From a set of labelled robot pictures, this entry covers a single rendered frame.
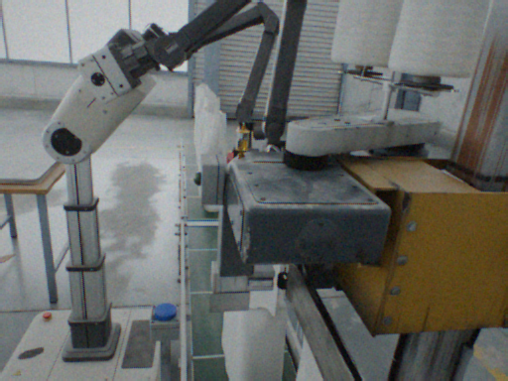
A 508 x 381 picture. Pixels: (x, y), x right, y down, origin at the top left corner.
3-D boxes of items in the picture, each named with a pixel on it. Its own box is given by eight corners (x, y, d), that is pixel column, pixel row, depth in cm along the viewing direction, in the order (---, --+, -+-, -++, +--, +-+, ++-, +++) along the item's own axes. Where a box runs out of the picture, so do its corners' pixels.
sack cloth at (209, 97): (193, 163, 389) (196, 89, 364) (215, 163, 394) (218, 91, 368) (196, 179, 346) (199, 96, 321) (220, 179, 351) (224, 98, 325)
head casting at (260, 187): (215, 260, 92) (222, 139, 81) (314, 258, 97) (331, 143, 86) (230, 355, 64) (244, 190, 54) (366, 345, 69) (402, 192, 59)
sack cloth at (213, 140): (196, 189, 322) (199, 102, 296) (222, 190, 325) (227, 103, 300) (197, 212, 278) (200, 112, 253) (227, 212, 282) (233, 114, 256)
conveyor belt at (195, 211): (184, 149, 469) (184, 141, 465) (215, 150, 476) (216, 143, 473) (187, 233, 266) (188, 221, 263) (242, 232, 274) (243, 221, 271)
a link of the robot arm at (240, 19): (270, 7, 161) (269, -7, 151) (282, 36, 159) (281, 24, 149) (172, 48, 163) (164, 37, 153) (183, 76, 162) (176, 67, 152)
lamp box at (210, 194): (198, 191, 85) (200, 153, 81) (219, 192, 86) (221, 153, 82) (200, 205, 78) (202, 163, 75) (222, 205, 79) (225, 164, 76)
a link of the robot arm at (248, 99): (268, 26, 160) (266, 13, 150) (281, 30, 160) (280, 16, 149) (236, 123, 159) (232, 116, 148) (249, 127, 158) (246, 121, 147)
